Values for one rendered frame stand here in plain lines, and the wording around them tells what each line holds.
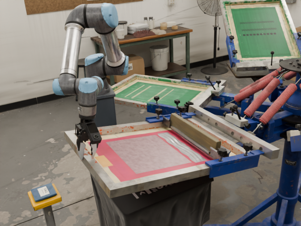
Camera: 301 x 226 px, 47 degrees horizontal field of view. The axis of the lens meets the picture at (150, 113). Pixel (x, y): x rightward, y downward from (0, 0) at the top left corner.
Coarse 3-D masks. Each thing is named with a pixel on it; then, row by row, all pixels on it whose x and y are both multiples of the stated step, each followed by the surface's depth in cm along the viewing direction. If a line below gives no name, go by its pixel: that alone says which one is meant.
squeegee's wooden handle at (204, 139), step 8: (176, 120) 191; (184, 120) 186; (176, 128) 191; (184, 128) 185; (192, 128) 179; (192, 136) 179; (200, 136) 173; (208, 136) 168; (200, 144) 174; (208, 144) 168; (216, 144) 163
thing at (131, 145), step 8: (128, 136) 185; (136, 136) 186; (144, 136) 187; (152, 136) 188; (176, 136) 191; (104, 144) 173; (112, 144) 174; (120, 144) 175; (128, 144) 176; (136, 144) 176; (144, 144) 177; (152, 144) 178; (160, 144) 179; (168, 144) 180; (96, 152) 164; (104, 152) 165; (112, 152) 166; (120, 152) 166; (128, 152) 167; (136, 152) 168
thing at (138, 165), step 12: (192, 144) 183; (120, 156) 162; (132, 156) 163; (144, 156) 165; (156, 156) 166; (168, 156) 167; (180, 156) 168; (204, 156) 170; (120, 168) 152; (132, 168) 153; (144, 168) 154; (156, 168) 155; (168, 168) 156; (180, 168) 157; (120, 180) 143
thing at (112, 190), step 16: (112, 128) 185; (128, 128) 190; (144, 128) 196; (208, 128) 197; (224, 144) 183; (96, 176) 140; (160, 176) 142; (176, 176) 144; (192, 176) 149; (112, 192) 130; (128, 192) 134
